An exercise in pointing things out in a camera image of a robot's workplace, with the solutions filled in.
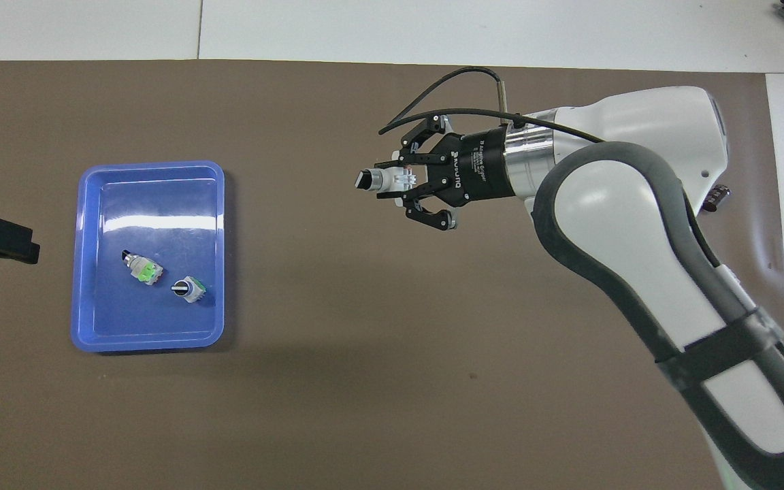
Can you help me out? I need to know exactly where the green pushbutton switch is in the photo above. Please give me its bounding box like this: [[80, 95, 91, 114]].
[[122, 249, 164, 287]]

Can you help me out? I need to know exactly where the white orange selector switch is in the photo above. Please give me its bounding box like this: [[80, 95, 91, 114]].
[[355, 167, 427, 199]]

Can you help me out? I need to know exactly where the brown table mat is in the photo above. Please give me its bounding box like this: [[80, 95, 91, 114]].
[[0, 60, 784, 490]]

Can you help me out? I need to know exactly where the black knob selector switch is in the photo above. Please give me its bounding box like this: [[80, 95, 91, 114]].
[[171, 276, 207, 304]]

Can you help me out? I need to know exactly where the blue plastic tray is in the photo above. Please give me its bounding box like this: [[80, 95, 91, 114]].
[[70, 161, 226, 353]]

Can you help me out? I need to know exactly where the small dark cylindrical component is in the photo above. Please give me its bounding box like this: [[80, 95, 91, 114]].
[[705, 184, 732, 213]]

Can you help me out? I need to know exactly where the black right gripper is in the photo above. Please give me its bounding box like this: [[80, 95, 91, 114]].
[[377, 114, 519, 232]]

